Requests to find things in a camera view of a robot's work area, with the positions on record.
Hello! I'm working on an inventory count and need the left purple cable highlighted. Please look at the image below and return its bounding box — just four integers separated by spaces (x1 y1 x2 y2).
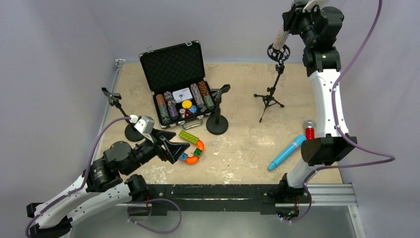
25 116 132 238

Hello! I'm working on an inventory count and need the glitter microphone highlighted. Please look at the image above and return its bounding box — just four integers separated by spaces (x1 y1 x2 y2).
272 0 309 51

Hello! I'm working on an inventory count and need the black front table rail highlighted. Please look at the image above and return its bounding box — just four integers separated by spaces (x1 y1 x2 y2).
133 184 310 216

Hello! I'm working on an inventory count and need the blue toy brick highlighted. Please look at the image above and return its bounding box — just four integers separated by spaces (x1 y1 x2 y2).
180 154 188 161

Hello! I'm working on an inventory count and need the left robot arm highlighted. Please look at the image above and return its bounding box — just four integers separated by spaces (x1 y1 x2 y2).
25 129 190 238

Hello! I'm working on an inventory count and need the round-base mic stand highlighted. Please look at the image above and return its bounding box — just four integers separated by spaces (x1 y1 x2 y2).
206 84 231 135
101 87 144 142

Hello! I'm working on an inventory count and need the white card deck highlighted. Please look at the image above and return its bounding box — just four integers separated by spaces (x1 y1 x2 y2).
172 87 193 103

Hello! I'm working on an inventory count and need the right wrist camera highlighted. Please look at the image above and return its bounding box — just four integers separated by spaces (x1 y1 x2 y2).
302 0 330 12

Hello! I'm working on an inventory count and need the blue microphone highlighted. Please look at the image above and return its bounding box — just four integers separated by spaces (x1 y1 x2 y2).
267 135 307 171

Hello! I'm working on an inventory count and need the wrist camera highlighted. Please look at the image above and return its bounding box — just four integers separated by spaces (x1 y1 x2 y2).
126 115 155 142
302 0 330 12

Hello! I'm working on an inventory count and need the yellow poker chip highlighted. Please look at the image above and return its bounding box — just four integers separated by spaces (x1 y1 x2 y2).
182 100 193 109

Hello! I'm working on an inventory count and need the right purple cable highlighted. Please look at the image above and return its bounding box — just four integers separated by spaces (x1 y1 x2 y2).
303 0 396 184

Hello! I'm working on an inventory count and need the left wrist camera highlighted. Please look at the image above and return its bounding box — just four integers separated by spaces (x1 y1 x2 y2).
126 115 155 142

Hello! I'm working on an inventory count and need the purple loop cable under table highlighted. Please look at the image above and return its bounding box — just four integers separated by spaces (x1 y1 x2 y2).
127 198 183 235

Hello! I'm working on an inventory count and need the dark green toy brick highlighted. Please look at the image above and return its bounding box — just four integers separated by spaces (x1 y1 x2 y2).
193 148 203 157

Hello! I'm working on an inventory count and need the black tripod shock-mount stand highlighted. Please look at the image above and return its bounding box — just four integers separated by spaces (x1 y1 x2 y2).
253 44 290 123

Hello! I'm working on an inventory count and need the lime green toy brick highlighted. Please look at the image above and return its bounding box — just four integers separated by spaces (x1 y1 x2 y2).
179 130 200 144

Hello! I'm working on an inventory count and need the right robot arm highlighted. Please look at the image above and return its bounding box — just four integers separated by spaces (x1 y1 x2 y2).
278 0 357 197

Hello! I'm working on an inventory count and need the orange curved toy track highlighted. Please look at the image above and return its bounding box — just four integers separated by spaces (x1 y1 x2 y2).
179 140 205 165

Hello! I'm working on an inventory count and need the red microphone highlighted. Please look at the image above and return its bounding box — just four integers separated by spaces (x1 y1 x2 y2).
304 120 315 140

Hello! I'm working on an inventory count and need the black poker chip case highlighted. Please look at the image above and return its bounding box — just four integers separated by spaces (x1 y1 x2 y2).
139 40 216 129

